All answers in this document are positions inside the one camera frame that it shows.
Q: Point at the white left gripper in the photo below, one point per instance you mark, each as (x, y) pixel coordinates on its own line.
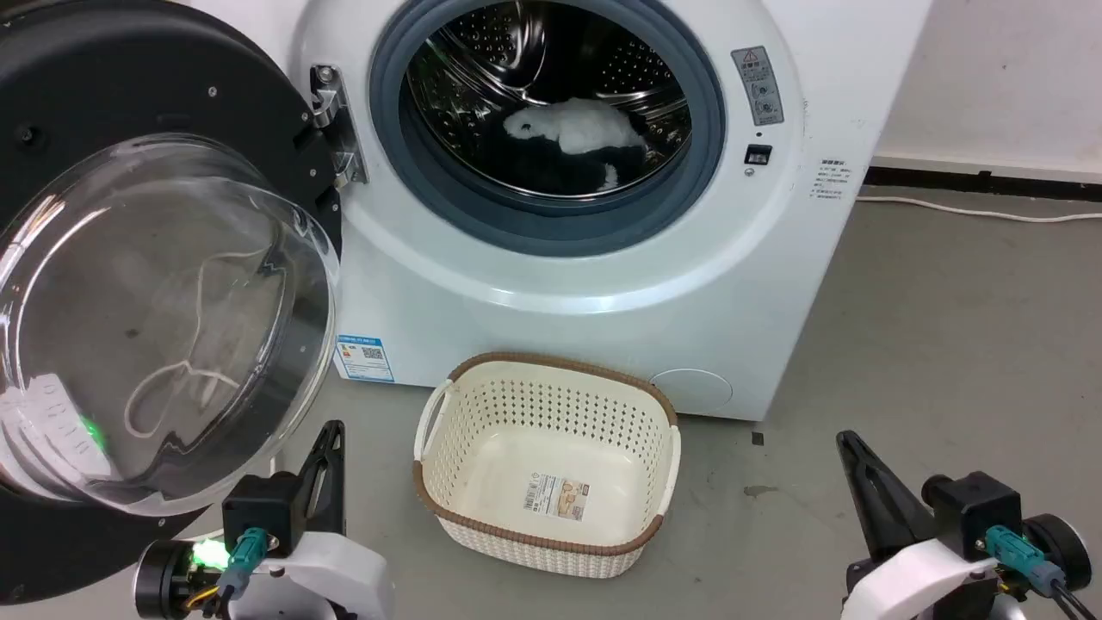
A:
(336, 577)

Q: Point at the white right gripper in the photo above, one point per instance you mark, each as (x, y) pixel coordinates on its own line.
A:
(921, 581)

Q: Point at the black round glass washer door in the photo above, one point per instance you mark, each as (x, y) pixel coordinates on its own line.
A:
(129, 77)

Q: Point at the white front-load washing machine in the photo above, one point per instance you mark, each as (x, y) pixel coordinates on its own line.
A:
(560, 327)

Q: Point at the chrome door hinge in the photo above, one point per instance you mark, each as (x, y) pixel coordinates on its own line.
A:
(331, 112)

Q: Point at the blue energy label sticker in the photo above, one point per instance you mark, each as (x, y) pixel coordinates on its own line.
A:
(364, 357)

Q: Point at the cream plastic laundry basket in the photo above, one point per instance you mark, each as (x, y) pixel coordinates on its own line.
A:
(482, 413)

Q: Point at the round white filter cover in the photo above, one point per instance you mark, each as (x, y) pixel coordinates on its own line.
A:
(693, 389)

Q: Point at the paper label with barcode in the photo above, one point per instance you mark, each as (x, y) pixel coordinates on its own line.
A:
(557, 497)

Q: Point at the small printed text sticker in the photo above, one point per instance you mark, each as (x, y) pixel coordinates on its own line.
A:
(831, 179)

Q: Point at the black baseboard strip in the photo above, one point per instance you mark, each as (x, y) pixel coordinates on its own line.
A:
(990, 182)

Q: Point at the black garment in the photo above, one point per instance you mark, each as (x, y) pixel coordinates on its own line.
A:
(534, 170)

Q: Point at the white fluffy garment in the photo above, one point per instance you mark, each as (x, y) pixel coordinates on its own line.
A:
(577, 125)

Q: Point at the grey warning sticker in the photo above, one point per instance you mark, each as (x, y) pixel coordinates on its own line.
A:
(758, 86)

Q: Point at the stainless steel washer drum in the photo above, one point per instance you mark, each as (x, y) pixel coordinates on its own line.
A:
(482, 52)

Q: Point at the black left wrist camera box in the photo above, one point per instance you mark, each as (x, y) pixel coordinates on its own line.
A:
(263, 512)

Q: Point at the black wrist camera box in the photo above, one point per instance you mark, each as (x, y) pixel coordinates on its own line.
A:
(973, 508)
(263, 512)

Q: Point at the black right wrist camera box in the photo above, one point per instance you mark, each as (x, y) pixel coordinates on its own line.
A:
(973, 508)

